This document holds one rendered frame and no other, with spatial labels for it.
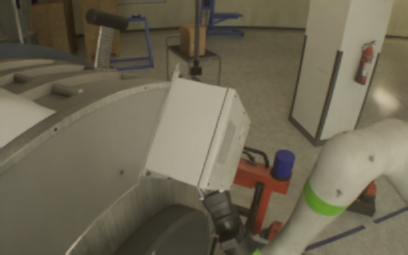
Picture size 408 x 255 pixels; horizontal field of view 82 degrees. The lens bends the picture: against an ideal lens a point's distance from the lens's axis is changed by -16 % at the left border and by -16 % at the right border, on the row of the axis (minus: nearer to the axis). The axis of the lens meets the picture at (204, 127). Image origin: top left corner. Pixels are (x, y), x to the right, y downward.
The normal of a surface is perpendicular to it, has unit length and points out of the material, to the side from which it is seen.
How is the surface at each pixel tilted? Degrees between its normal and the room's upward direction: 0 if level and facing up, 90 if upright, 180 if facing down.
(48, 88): 60
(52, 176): 90
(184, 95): 47
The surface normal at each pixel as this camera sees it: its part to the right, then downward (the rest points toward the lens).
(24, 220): 0.92, 0.24
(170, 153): -0.27, -0.22
